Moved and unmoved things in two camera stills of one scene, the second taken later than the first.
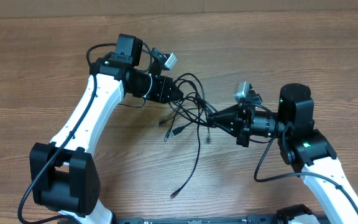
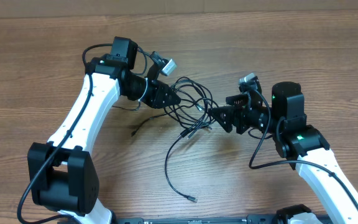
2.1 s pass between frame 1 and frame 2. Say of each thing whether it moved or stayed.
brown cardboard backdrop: stayed
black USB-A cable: moved
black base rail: stayed
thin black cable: moved
